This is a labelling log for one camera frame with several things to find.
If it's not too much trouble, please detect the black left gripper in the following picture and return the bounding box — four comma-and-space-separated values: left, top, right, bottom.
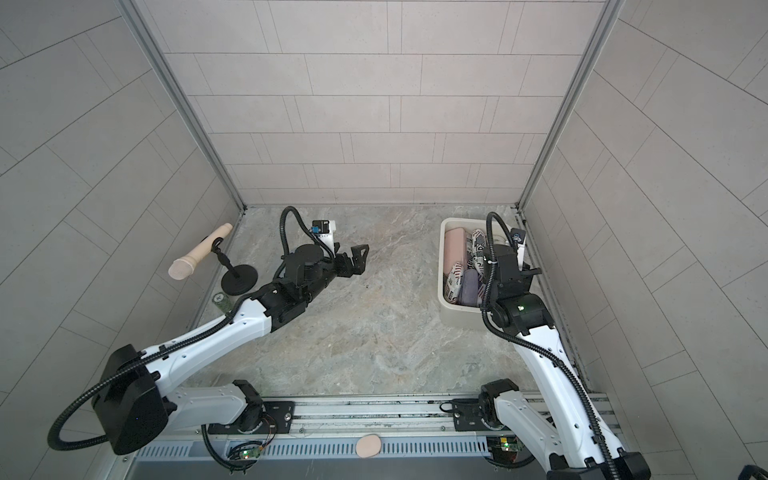
299, 241, 370, 305

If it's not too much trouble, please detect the purple case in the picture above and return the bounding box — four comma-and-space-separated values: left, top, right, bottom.
459, 269, 481, 308

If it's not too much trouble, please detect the magazine print glasses case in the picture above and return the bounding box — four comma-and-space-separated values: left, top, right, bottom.
444, 261, 465, 304

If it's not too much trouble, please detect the cream plastic storage box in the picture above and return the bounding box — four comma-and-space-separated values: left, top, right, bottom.
437, 218, 486, 331

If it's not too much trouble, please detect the pink case front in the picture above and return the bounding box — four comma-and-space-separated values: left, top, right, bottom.
443, 227, 468, 276

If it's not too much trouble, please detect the newspaper case front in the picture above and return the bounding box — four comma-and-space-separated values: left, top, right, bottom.
469, 229, 487, 275

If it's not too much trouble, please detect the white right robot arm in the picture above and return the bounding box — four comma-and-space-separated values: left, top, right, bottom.
481, 245, 651, 479

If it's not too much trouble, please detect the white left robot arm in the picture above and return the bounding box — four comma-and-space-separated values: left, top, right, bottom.
47, 244, 369, 455

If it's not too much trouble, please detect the black microphone stand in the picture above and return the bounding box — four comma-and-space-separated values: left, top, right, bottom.
211, 237, 258, 296

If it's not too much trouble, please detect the right circuit board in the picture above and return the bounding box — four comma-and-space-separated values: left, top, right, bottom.
486, 436, 524, 458

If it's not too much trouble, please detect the circuit board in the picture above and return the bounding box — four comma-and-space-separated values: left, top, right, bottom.
486, 436, 524, 458
227, 441, 264, 462

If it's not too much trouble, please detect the beige microphone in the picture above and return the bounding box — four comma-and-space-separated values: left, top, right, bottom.
168, 223, 233, 281

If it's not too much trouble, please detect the pink oval tag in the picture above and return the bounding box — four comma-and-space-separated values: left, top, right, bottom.
355, 434, 383, 459

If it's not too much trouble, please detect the left circuit board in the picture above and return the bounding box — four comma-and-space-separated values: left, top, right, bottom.
227, 441, 264, 462

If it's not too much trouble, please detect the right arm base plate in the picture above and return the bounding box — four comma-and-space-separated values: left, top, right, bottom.
439, 393, 532, 432

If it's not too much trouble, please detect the aluminium rail frame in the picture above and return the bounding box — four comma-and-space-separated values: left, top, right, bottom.
116, 389, 625, 445

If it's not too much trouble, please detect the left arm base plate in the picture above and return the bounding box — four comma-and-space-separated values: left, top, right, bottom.
207, 401, 296, 435

